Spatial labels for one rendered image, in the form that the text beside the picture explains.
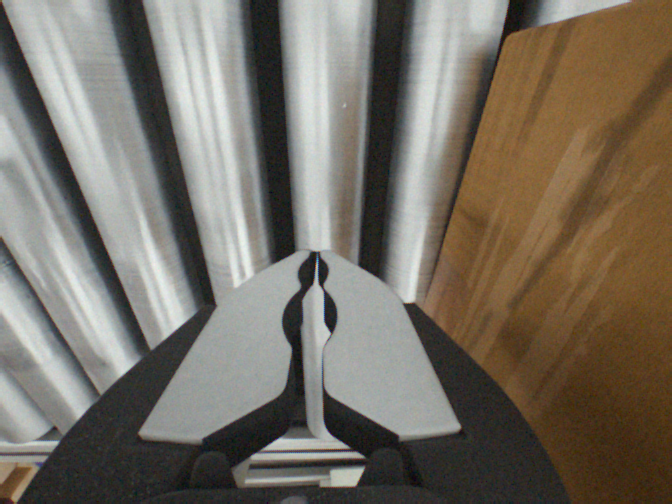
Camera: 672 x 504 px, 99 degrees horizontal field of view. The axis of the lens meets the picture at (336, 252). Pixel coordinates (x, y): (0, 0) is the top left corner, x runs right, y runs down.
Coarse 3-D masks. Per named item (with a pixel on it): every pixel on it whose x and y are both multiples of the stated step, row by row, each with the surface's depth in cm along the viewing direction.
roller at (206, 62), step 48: (144, 0) 13; (192, 0) 13; (240, 0) 14; (192, 48) 13; (240, 48) 14; (192, 96) 14; (240, 96) 15; (192, 144) 16; (240, 144) 16; (192, 192) 17; (240, 192) 17; (240, 240) 19
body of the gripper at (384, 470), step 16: (384, 448) 5; (208, 464) 5; (224, 464) 5; (368, 464) 5; (384, 464) 5; (400, 464) 5; (192, 480) 5; (208, 480) 5; (224, 480) 5; (368, 480) 5; (384, 480) 5; (400, 480) 5; (160, 496) 4; (176, 496) 4; (192, 496) 4; (208, 496) 4; (224, 496) 4; (240, 496) 4; (256, 496) 4; (272, 496) 4; (288, 496) 4; (304, 496) 4; (320, 496) 4; (336, 496) 4; (352, 496) 4; (368, 496) 4; (384, 496) 4; (400, 496) 4; (416, 496) 4; (432, 496) 4; (448, 496) 4
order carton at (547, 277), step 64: (640, 0) 8; (512, 64) 13; (576, 64) 9; (640, 64) 7; (512, 128) 13; (576, 128) 9; (640, 128) 7; (512, 192) 12; (576, 192) 9; (640, 192) 7; (448, 256) 18; (512, 256) 12; (576, 256) 9; (640, 256) 7; (448, 320) 17; (512, 320) 12; (576, 320) 9; (640, 320) 7; (512, 384) 11; (576, 384) 9; (640, 384) 7; (576, 448) 8; (640, 448) 7
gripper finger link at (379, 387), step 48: (336, 288) 10; (384, 288) 10; (336, 336) 8; (384, 336) 8; (336, 384) 6; (384, 384) 7; (432, 384) 7; (336, 432) 7; (384, 432) 6; (432, 432) 6
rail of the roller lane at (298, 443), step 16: (304, 400) 35; (304, 416) 34; (48, 432) 32; (288, 432) 32; (304, 432) 32; (0, 448) 31; (16, 448) 31; (32, 448) 31; (48, 448) 31; (272, 448) 32; (288, 448) 32; (304, 448) 32; (320, 448) 32; (336, 448) 32
